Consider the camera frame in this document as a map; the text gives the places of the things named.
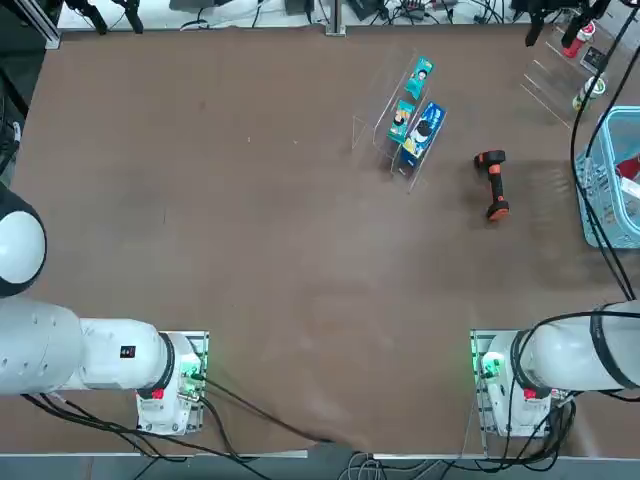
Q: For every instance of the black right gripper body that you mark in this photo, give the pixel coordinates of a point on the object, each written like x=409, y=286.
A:
x=555, y=4

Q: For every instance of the orange black barcode scanner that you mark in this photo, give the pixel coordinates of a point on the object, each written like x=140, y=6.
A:
x=495, y=185

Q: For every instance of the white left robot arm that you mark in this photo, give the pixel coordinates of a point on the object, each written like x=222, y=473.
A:
x=50, y=350

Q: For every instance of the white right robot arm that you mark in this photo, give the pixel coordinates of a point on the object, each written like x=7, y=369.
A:
x=570, y=360

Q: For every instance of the light blue shopping basket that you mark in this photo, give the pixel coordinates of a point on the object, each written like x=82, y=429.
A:
x=605, y=210

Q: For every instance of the red lidded jar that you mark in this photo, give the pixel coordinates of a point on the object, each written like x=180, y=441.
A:
x=575, y=47

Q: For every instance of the small black box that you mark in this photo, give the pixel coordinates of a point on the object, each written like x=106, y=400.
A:
x=592, y=57

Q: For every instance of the clear stepped bottle shelf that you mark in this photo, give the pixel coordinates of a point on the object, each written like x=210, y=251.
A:
x=550, y=85

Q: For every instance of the white bottle green lid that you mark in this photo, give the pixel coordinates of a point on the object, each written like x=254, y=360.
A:
x=587, y=95

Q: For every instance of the teal snack packet red figure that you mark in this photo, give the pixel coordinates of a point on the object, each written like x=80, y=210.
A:
x=419, y=77

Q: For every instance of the blue Oreo cookie pack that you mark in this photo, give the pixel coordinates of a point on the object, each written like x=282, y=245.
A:
x=422, y=132

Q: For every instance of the teal snack packet yellow figure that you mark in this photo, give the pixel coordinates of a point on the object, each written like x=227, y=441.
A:
x=402, y=121

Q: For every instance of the clear stepped snack shelf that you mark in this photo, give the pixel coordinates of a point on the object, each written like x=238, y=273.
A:
x=367, y=135

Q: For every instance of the aluminium table edge post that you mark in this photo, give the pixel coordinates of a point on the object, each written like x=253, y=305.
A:
x=335, y=20

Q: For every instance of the aluminium frame profile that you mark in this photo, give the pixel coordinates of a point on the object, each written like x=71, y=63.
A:
x=40, y=25

